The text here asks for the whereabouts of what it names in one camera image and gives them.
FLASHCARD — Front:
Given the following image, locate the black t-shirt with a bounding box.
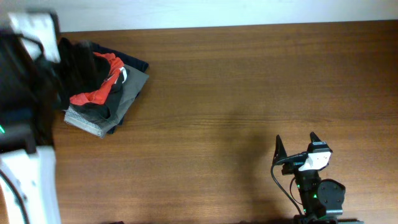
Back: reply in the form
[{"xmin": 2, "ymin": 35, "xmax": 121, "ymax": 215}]
[{"xmin": 38, "ymin": 37, "xmax": 111, "ymax": 110}]

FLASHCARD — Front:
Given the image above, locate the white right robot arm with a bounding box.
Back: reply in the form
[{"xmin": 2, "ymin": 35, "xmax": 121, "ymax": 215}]
[{"xmin": 271, "ymin": 132, "xmax": 362, "ymax": 224}]

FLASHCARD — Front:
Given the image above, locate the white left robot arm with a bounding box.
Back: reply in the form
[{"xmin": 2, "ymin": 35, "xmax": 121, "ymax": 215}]
[{"xmin": 1, "ymin": 9, "xmax": 61, "ymax": 223}]

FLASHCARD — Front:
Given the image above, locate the dark navy folded garment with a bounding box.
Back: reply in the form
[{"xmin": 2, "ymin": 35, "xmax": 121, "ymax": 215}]
[{"xmin": 93, "ymin": 44, "xmax": 149, "ymax": 138}]

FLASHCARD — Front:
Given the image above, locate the grey folded garment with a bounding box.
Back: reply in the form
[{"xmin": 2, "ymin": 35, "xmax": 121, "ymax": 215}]
[{"xmin": 64, "ymin": 65, "xmax": 149, "ymax": 138}]

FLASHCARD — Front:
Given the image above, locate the black folded garment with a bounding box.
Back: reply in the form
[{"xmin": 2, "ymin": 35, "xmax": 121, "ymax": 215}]
[{"xmin": 70, "ymin": 67, "xmax": 129, "ymax": 123}]

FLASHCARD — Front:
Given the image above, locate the red folded shirt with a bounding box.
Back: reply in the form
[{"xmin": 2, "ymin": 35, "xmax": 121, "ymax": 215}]
[{"xmin": 70, "ymin": 52, "xmax": 127, "ymax": 106}]

